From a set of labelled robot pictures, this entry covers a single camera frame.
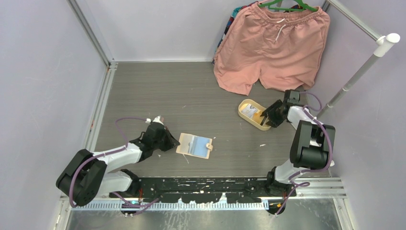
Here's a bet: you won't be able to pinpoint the yellow card with dark stripe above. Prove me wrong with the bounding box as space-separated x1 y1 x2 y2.
253 111 268 126

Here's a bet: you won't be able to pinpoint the beige leather card holder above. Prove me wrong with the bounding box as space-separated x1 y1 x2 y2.
176 133 213 159

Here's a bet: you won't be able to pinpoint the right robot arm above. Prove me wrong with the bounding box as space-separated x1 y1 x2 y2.
260 90 336 197

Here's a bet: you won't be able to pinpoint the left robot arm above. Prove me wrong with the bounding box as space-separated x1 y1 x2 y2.
56 121 180 207

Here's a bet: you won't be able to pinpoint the white card in tray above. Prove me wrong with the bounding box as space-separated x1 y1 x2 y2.
241 104 258 119

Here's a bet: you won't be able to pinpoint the yellow oval tray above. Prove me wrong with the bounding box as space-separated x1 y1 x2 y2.
237 99 271 131

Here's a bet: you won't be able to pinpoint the pink shorts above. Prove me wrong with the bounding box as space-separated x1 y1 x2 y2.
213 2 330 95

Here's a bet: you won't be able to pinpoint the green clothes hanger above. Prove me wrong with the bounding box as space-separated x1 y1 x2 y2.
259 0 318 12

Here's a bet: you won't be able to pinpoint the colourful garment behind shorts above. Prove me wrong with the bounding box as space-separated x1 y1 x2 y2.
214 1 258 54

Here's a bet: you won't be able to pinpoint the white clothes rack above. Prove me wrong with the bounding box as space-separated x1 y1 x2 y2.
317 0 401 167

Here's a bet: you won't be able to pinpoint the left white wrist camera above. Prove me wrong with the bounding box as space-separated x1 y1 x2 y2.
145 115 164 125

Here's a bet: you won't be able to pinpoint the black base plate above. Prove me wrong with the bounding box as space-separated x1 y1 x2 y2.
119 177 296 204

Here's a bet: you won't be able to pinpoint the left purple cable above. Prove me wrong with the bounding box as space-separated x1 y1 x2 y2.
68 116 159 217

